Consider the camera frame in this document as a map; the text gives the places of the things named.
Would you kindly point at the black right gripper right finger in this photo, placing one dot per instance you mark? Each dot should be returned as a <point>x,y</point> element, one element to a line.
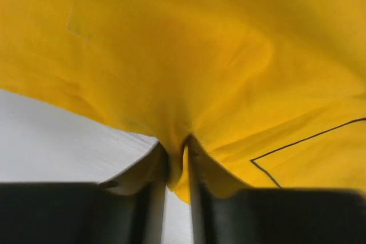
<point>228,210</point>

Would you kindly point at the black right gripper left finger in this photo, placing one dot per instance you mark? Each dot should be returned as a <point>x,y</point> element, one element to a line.
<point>127,208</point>

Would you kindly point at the yellow Pikachu cloth placemat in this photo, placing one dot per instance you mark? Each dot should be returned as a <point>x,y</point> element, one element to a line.
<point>274,90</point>

